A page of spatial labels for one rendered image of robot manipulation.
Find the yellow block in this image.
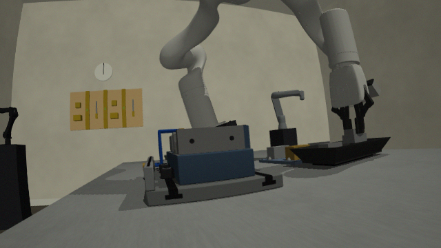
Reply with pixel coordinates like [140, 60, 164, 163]
[285, 145, 310, 161]

